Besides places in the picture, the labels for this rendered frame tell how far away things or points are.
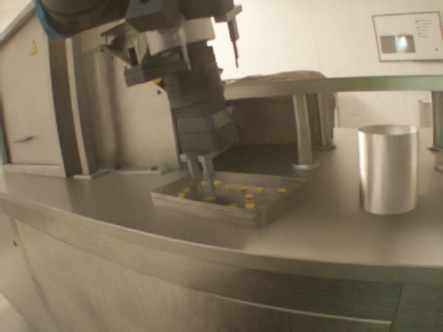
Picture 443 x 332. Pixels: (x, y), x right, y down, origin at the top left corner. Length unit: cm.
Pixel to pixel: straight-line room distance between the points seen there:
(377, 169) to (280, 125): 49
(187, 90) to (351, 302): 30
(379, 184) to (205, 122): 22
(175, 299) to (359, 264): 25
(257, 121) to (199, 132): 42
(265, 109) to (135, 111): 31
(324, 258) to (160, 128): 48
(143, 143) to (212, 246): 43
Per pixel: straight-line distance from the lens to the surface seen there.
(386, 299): 31
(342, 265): 28
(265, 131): 83
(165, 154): 69
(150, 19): 23
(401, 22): 435
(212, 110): 41
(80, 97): 79
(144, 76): 36
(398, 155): 35
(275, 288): 33
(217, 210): 39
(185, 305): 43
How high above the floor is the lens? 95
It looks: 13 degrees down
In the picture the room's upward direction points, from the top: 8 degrees counter-clockwise
